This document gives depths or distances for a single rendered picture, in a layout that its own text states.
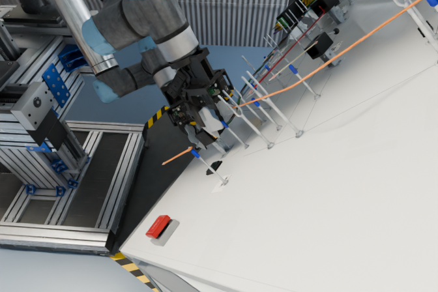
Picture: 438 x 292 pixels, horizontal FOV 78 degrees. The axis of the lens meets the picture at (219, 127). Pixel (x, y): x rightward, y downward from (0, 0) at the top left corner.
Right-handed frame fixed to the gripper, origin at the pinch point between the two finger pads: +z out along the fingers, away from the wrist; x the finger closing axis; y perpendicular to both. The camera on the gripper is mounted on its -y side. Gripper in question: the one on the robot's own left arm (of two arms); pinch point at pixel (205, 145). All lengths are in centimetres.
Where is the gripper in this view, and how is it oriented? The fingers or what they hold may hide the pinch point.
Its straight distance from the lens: 80.5
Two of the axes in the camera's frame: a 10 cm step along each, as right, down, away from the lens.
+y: -1.9, 0.8, -9.8
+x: 8.6, -4.6, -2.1
